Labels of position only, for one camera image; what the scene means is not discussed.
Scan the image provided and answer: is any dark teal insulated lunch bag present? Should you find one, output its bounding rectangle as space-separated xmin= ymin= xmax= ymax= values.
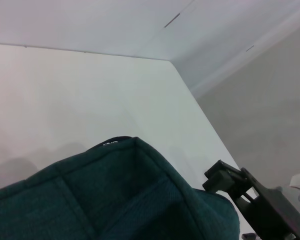
xmin=0 ymin=136 xmax=241 ymax=240

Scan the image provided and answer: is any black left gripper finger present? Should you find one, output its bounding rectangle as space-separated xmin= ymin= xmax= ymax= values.
xmin=202 ymin=159 xmax=300 ymax=240

